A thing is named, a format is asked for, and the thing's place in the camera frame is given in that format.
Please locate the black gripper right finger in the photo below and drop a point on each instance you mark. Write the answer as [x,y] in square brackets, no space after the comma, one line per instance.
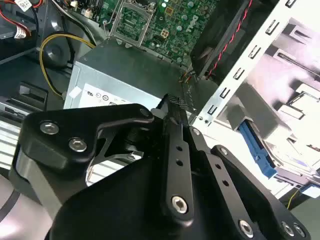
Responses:
[225,182]

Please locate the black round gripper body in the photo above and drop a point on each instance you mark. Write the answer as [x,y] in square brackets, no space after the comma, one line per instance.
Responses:
[120,212]

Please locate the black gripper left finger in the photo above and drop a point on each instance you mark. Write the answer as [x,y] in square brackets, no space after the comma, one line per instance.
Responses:
[57,147]

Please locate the hard disk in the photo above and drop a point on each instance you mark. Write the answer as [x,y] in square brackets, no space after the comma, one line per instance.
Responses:
[260,155]

